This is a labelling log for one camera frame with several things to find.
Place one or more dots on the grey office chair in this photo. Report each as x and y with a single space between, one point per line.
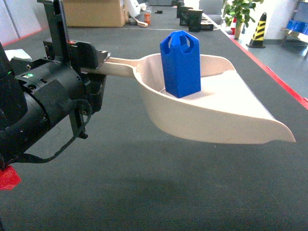
213 9

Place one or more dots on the yellow black traffic cone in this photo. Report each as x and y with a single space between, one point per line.
258 36

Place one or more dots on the large cardboard box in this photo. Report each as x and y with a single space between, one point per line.
95 13

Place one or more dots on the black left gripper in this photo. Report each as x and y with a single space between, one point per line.
56 82

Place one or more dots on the beige plastic dustpan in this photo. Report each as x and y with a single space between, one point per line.
225 110

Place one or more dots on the black box near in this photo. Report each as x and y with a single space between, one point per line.
195 17

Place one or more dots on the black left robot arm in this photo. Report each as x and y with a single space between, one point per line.
22 120

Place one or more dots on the wooden brush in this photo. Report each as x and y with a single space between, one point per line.
140 23

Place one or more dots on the orange bottle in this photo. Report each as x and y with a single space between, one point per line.
147 18

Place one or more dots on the red white traffic cone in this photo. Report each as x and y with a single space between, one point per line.
233 26

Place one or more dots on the potted green plant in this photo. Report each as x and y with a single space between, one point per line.
240 10

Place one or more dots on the blue plastic part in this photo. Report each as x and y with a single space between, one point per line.
180 55

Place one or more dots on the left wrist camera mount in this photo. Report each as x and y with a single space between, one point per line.
18 53

